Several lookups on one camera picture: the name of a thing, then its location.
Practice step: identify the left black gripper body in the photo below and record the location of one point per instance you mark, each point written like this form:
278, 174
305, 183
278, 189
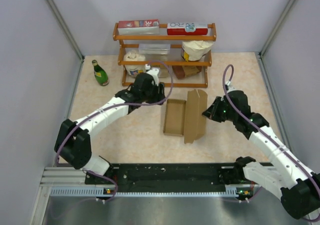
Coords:
154, 94

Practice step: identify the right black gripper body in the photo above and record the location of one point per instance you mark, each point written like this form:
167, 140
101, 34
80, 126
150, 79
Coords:
230, 114

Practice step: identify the brown cardboard box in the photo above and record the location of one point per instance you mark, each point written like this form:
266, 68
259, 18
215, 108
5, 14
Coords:
184, 117

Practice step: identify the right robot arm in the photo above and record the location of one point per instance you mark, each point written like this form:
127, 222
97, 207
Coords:
294, 184

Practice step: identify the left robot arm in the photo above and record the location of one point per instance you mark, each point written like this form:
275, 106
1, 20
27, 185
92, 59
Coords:
73, 142

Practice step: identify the red silver foil box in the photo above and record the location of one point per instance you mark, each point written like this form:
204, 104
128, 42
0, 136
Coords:
139, 27

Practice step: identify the red white carton box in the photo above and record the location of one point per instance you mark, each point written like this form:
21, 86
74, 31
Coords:
186, 28

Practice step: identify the tan cardboard block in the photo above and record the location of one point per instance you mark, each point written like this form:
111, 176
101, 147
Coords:
164, 73

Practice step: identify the small white flour bag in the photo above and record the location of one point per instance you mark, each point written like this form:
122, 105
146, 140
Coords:
134, 56

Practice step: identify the clear plastic container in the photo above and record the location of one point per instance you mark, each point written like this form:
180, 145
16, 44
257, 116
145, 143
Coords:
154, 49

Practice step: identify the brown brick package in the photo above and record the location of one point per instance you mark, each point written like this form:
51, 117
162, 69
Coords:
182, 72

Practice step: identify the green glass bottle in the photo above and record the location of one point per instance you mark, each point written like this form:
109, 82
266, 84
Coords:
100, 74

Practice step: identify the large white paper bag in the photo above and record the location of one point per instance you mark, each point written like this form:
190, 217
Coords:
195, 50

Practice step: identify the wooden three-tier shelf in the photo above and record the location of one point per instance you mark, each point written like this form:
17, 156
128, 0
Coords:
173, 59

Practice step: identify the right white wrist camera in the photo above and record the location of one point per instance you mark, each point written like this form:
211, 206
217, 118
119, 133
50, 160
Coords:
229, 87

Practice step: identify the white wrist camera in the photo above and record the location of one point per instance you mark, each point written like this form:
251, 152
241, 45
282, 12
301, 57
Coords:
154, 72
229, 87

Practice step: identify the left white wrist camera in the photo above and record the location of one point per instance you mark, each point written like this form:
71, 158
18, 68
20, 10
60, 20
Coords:
154, 72

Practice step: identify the grey slotted cable duct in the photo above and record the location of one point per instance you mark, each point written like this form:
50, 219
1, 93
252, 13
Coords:
230, 192

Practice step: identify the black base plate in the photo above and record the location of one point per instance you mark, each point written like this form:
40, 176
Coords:
176, 177

